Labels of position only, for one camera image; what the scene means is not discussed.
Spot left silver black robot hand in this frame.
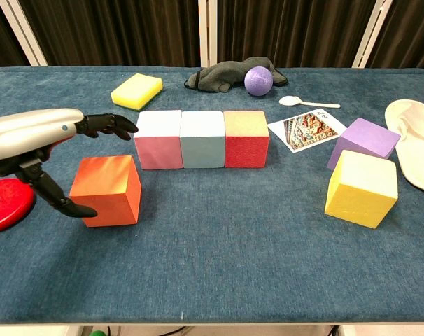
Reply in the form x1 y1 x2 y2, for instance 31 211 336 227
0 107 139 218

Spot orange foam cube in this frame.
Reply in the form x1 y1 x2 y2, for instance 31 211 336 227
69 155 142 228

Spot yellow foam cube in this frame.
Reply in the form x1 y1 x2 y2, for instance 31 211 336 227
324 149 399 230

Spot purple foam cube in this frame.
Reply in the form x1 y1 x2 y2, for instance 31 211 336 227
327 117 402 172

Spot red disc with hole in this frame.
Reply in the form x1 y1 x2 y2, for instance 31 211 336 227
0 177 36 235

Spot dark brown curtain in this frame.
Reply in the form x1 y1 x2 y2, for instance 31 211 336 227
17 0 202 67
217 0 377 69
369 0 424 69
0 0 31 68

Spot yellow sponge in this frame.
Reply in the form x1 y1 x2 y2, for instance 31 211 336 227
110 73 164 111

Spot pink foam cube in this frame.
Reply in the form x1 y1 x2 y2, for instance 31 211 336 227
133 109 183 172

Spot grey-blue foam cube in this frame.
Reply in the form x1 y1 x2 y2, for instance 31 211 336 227
179 110 227 169

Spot dark grey cloth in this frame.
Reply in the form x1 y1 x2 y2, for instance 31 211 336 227
183 57 289 94

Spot red foam cube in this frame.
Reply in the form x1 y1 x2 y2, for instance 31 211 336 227
223 110 271 169

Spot blue table cover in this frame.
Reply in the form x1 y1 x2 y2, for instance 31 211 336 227
0 66 424 325

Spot purple ball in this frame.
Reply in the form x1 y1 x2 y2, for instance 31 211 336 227
243 66 274 97

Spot white plastic spoon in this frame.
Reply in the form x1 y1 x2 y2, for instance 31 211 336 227
278 95 341 109

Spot printed picture card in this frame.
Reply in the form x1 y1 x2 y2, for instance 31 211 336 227
267 108 348 154

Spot white slipper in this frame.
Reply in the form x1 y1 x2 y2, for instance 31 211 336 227
384 99 424 194

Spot white frame post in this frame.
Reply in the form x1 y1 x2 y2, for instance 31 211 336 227
351 0 393 69
0 0 48 67
197 0 218 68

